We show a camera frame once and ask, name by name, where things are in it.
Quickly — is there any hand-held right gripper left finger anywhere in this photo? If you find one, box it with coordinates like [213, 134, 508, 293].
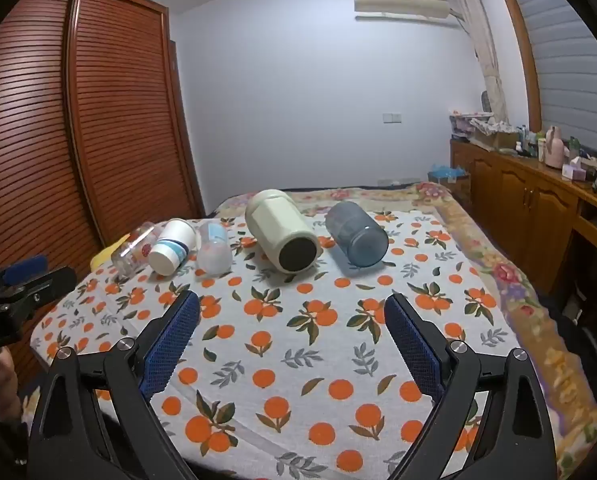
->
[28, 290, 202, 480]

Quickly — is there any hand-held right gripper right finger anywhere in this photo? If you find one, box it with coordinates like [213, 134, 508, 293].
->
[383, 292, 573, 480]

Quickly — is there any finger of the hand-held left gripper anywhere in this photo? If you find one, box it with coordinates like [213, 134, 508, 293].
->
[1, 266, 77, 322]
[0, 255, 48, 295]

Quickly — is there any translucent blue cup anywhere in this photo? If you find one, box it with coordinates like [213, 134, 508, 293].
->
[325, 200, 390, 268]

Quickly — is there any cream thermos bottle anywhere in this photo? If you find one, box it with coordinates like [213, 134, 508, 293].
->
[244, 189, 322, 275]

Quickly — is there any white blue-striped paper cup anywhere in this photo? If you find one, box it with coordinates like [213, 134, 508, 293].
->
[148, 218, 198, 276]

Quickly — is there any person's left hand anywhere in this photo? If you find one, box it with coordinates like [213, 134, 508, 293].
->
[0, 349, 20, 428]

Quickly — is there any yellow object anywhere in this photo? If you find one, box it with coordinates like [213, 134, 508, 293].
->
[90, 245, 130, 271]

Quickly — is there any clear glass jar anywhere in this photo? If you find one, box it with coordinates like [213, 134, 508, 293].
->
[111, 221, 164, 279]

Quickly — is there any small translucent bottle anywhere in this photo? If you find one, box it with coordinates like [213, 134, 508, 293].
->
[196, 221, 233, 276]

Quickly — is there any orange fruit print cloth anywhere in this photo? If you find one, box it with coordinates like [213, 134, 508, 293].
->
[30, 207, 512, 480]

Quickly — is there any floral blanket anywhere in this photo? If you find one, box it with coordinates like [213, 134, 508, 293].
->
[20, 180, 597, 480]

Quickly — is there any brown slatted wooden wardrobe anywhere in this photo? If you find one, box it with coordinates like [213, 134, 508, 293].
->
[0, 0, 207, 392]

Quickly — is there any blue plastic bag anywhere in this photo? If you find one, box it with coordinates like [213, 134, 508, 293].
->
[427, 163, 470, 182]

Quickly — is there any wooden cabinet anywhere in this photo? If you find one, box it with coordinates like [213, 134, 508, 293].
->
[449, 138, 597, 297]

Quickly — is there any floral storage box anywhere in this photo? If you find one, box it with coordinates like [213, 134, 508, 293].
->
[449, 109, 520, 150]

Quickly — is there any purple tissue box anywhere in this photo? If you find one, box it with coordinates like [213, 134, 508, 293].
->
[561, 158, 597, 182]

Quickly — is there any pink flask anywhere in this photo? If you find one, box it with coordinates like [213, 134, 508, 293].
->
[545, 126, 565, 169]

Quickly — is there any cream curtain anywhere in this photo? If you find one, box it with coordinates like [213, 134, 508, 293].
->
[447, 0, 510, 134]

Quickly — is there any grey window blind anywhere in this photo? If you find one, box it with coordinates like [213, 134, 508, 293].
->
[503, 0, 597, 162]

